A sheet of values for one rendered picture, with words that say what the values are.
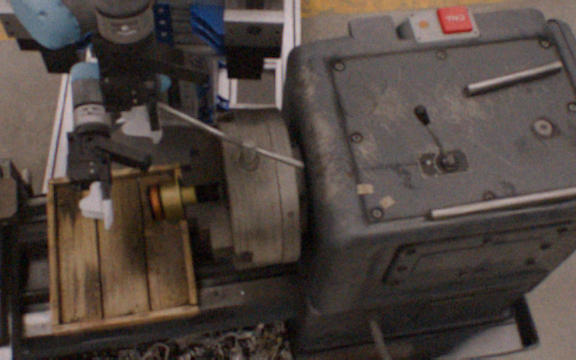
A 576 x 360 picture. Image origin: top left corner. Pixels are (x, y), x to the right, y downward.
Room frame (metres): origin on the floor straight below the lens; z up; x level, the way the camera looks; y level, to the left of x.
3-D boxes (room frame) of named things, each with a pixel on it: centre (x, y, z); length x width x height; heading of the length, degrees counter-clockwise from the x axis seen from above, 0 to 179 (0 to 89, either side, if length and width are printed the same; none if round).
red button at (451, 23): (1.01, -0.29, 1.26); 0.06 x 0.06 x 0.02; 17
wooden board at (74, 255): (0.58, 0.35, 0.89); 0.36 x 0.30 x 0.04; 17
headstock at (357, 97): (0.80, -0.31, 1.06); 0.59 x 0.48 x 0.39; 107
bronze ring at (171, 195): (0.62, 0.22, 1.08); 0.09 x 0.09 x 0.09; 18
